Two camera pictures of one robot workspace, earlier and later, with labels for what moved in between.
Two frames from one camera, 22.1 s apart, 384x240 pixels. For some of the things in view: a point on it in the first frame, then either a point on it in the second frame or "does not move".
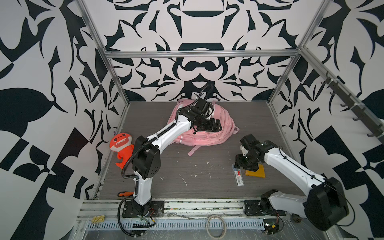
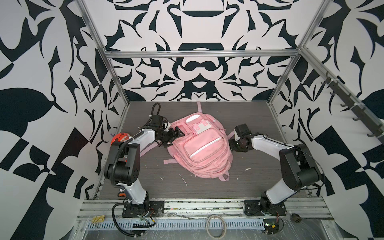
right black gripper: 238,162 to 231,143
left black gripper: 211,127 to 174,136
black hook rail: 377,128 does not move
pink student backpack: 196,139 to 205,150
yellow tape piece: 98,219 does not move
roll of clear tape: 223,234 does not move
